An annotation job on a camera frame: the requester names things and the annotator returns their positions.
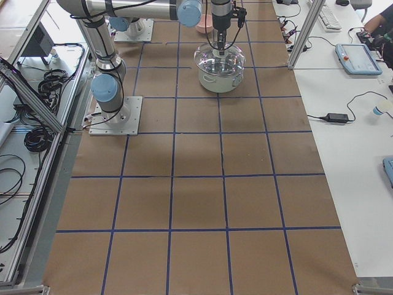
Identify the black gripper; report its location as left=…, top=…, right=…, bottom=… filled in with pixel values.
left=211, top=0, right=232, bottom=55

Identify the glass pot lid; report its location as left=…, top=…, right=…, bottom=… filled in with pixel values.
left=194, top=44, right=246, bottom=77

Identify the person forearm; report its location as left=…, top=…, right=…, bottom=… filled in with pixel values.
left=364, top=5, right=392, bottom=43

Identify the pale green cooking pot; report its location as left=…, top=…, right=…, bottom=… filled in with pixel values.
left=194, top=46, right=246, bottom=93

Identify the pink bowl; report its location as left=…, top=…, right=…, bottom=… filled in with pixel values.
left=195, top=14, right=213, bottom=34

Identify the white keyboard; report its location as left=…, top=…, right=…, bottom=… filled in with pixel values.
left=318, top=4, right=342, bottom=33

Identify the blue teach pendant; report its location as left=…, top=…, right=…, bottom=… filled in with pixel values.
left=383, top=157, right=393, bottom=187
left=335, top=44, right=382, bottom=76

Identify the black power adapter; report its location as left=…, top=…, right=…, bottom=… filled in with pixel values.
left=319, top=113, right=350, bottom=124

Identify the paper cup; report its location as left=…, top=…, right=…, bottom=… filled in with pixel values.
left=372, top=100, right=392, bottom=116

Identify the black box device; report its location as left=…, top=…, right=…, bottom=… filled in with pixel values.
left=21, top=22, right=54, bottom=65

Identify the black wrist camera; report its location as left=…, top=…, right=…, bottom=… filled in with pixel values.
left=232, top=6, right=247, bottom=29

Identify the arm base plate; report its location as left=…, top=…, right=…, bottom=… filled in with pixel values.
left=88, top=96, right=143, bottom=136
left=110, top=18, right=154, bottom=43

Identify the aluminium frame post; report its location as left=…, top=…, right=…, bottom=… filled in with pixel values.
left=288, top=0, right=325, bottom=70

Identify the black cable bundle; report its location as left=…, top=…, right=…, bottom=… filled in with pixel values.
left=23, top=126, right=53, bottom=153

